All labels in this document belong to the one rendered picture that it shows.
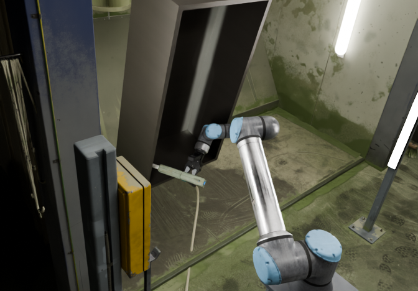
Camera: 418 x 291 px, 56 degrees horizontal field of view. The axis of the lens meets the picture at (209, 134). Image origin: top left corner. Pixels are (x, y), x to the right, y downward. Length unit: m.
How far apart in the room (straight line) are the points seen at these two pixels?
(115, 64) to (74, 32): 2.17
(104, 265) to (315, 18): 3.35
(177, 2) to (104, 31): 1.71
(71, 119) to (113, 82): 2.03
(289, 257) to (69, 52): 1.07
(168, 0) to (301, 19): 2.42
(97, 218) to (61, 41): 0.55
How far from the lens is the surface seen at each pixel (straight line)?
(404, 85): 3.60
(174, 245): 2.70
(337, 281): 1.93
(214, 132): 2.33
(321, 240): 1.68
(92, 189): 0.76
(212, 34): 2.48
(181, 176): 2.38
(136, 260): 0.93
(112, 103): 3.26
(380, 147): 3.84
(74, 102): 1.26
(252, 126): 1.79
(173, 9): 1.74
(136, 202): 0.80
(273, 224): 1.64
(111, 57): 3.34
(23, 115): 1.30
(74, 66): 1.22
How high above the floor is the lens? 2.06
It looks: 32 degrees down
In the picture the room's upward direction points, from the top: 6 degrees clockwise
